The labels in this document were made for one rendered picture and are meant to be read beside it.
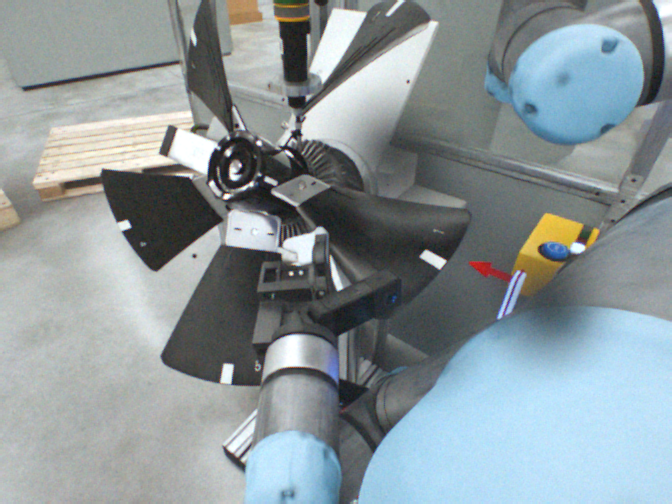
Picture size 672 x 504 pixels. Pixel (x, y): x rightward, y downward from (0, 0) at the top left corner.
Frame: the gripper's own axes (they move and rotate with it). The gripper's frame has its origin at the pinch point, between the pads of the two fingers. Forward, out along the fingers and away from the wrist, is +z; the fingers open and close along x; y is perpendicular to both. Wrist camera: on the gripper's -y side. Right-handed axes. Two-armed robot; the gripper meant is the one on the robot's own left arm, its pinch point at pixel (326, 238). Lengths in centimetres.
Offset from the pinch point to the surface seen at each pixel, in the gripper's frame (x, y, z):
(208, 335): 16.2, 21.5, -2.2
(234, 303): 12.9, 17.0, 1.5
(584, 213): 33, -64, 46
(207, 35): -20.4, 19.5, 36.2
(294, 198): -1.9, 4.9, 8.5
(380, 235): 0.5, -7.7, 0.2
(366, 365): 111, -3, 58
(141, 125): 85, 173, 298
